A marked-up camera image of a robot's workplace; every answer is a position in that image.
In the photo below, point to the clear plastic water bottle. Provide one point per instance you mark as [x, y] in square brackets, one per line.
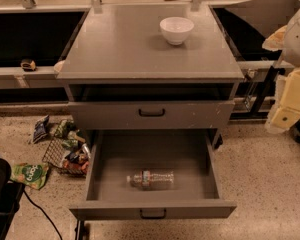
[151, 180]

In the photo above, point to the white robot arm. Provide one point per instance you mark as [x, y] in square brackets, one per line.
[286, 110]

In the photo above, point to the grey drawer cabinet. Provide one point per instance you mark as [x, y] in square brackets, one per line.
[120, 55]

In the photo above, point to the closed grey top drawer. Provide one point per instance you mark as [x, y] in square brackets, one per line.
[151, 115]

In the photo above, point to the open grey middle drawer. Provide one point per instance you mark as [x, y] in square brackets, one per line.
[195, 193]

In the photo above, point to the white ceramic bowl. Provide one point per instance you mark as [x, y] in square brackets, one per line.
[176, 30]

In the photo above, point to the green snack packet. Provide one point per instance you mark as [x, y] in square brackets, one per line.
[63, 128]

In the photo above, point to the red snack packet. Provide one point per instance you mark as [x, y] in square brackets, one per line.
[75, 168]

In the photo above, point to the dark blue snack bag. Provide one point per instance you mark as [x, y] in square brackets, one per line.
[40, 129]

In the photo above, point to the black tray stand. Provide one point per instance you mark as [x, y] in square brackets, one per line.
[246, 26]

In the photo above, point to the green snack bag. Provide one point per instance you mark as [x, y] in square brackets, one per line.
[32, 175]

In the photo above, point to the black wire basket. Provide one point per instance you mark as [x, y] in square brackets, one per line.
[55, 154]

